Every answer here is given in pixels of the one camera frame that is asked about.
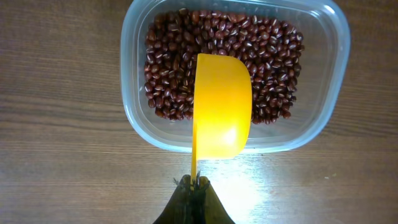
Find red adzuki beans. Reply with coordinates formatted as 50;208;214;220
144;8;305;124

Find yellow plastic measuring scoop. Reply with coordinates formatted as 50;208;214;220
191;54;252;180

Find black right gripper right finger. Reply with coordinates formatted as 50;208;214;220
193;176;235;224

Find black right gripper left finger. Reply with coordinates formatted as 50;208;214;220
153;175;194;224

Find clear plastic food container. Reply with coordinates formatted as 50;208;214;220
120;0;350;159

